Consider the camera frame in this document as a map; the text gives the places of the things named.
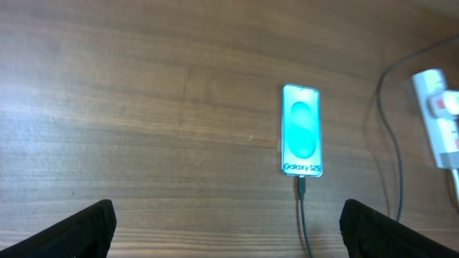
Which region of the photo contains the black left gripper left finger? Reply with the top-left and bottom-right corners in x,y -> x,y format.
1,199 -> 117,258

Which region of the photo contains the black charging cable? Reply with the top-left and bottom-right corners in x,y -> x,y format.
295,34 -> 459,258

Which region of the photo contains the white power strip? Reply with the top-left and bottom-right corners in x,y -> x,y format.
412,69 -> 458,169

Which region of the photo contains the white charger plug adapter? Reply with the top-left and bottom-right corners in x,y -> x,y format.
428,90 -> 458,120

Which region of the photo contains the cyan screen smartphone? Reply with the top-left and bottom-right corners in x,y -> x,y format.
280,84 -> 323,177

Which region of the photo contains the white power strip cord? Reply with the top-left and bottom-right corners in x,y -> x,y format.
450,167 -> 459,207

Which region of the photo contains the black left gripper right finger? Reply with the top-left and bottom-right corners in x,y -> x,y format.
339,199 -> 455,258

